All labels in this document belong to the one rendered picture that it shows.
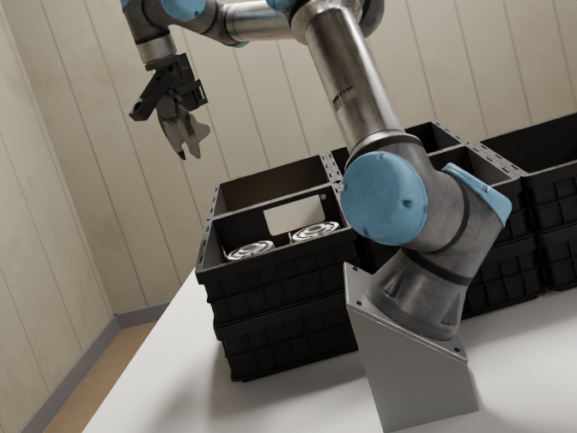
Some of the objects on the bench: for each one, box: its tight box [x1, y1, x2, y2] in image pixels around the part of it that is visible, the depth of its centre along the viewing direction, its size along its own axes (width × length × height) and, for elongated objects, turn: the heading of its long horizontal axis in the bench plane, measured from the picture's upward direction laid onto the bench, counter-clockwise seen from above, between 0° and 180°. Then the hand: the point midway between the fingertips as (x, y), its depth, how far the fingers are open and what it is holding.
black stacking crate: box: [213, 260, 368, 382], centre depth 182 cm, size 40×30×12 cm
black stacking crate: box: [360, 234, 546, 320], centre depth 180 cm, size 40×30×12 cm
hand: (186, 155), depth 187 cm, fingers open, 5 cm apart
